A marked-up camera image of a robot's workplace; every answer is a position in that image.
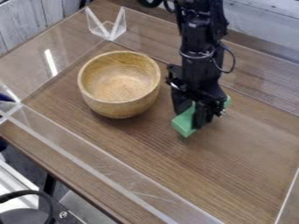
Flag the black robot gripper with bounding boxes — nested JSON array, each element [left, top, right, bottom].
[[165, 51, 227, 130]]

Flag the green rectangular block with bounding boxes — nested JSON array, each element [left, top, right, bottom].
[[171, 95, 231, 137]]

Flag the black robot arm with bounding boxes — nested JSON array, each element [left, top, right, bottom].
[[137, 0, 228, 130]]

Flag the brown wooden bowl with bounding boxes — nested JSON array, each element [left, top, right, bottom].
[[77, 51, 161, 119]]

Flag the black table leg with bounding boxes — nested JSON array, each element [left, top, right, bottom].
[[42, 174, 56, 196]]

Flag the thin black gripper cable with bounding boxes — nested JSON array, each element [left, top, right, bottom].
[[211, 43, 236, 74]]

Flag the clear acrylic corner bracket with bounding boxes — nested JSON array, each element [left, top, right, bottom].
[[84, 7, 127, 41]]

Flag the clear acrylic tray wall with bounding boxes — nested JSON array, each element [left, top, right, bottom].
[[0, 85, 223, 224]]

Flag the black metal bracket with screw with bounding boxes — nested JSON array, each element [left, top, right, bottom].
[[38, 199, 87, 224]]

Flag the black cable loop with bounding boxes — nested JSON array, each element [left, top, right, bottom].
[[0, 189, 54, 224]]

